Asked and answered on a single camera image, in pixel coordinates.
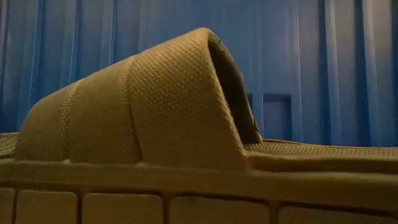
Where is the tan rubber slide sandal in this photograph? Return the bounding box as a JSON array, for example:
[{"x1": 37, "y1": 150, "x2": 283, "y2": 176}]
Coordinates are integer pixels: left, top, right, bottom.
[{"x1": 0, "y1": 27, "x2": 398, "y2": 224}]

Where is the blue plastic bin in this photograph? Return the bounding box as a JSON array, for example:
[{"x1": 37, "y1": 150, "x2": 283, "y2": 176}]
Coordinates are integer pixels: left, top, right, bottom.
[{"x1": 0, "y1": 0, "x2": 398, "y2": 147}]

